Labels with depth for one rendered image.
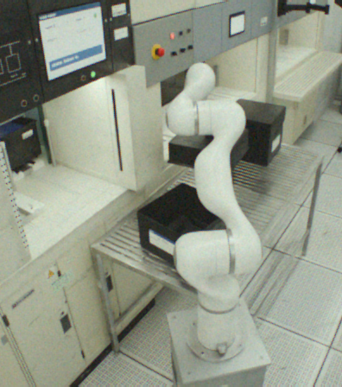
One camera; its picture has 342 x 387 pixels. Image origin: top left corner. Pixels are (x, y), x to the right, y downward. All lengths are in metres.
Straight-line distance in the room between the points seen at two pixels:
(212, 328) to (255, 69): 2.08
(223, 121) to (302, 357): 1.49
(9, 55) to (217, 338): 1.04
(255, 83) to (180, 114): 1.86
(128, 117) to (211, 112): 0.58
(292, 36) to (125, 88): 2.99
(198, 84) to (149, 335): 1.52
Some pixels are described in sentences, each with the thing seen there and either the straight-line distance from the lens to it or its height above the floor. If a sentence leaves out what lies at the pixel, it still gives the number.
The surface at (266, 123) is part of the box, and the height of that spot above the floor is 1.01.
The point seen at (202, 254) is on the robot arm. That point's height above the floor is 1.16.
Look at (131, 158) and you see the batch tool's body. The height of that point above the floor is 1.03.
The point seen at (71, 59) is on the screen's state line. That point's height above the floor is 1.51.
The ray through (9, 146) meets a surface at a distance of 2.02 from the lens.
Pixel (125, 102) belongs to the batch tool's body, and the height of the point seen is 1.28.
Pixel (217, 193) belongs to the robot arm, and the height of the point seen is 1.26.
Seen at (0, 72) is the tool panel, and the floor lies 1.55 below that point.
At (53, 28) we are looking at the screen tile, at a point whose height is 1.63.
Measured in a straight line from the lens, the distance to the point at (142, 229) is 1.63.
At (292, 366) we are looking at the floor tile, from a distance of 2.28.
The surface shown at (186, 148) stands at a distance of 1.81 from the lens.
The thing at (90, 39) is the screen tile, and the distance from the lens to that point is 1.54.
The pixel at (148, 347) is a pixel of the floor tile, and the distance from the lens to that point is 2.31.
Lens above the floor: 1.86
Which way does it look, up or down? 33 degrees down
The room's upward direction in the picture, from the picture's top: 3 degrees counter-clockwise
